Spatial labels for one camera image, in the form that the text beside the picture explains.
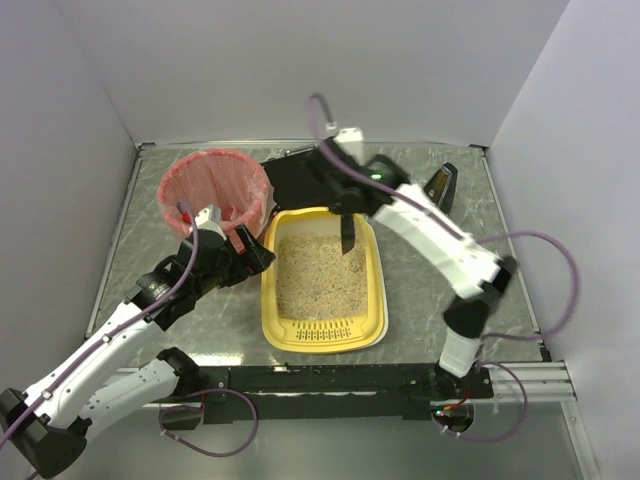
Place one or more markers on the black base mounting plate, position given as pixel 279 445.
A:
pixel 287 392

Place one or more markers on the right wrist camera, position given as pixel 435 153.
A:
pixel 350 140

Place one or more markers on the black litter scoop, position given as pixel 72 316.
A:
pixel 347 233

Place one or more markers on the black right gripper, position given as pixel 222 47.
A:
pixel 345 206

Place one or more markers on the yellow litter box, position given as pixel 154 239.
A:
pixel 314 298

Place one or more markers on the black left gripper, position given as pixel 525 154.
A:
pixel 248 251

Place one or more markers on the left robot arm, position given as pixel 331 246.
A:
pixel 51 422

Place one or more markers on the aluminium frame rail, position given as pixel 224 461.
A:
pixel 543 382

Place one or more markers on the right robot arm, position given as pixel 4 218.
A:
pixel 478 277

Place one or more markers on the red waste basket with liner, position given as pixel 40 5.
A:
pixel 227 179

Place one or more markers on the black carrying case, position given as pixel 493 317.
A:
pixel 298 179

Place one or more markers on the black metronome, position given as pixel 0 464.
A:
pixel 441 187

